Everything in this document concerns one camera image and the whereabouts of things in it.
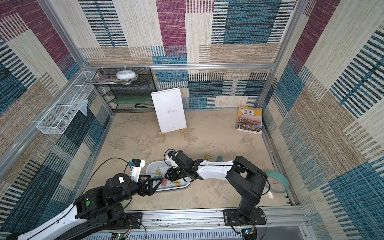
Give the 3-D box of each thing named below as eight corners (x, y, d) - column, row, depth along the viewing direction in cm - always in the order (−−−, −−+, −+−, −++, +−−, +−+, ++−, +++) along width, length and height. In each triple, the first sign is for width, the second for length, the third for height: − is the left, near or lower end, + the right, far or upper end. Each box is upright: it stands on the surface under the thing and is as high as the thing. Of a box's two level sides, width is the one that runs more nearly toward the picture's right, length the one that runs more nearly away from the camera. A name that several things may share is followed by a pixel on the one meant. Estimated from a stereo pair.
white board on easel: (162, 138, 106) (153, 108, 83) (159, 123, 115) (151, 92, 92) (186, 133, 109) (184, 102, 86) (181, 118, 118) (178, 87, 95)
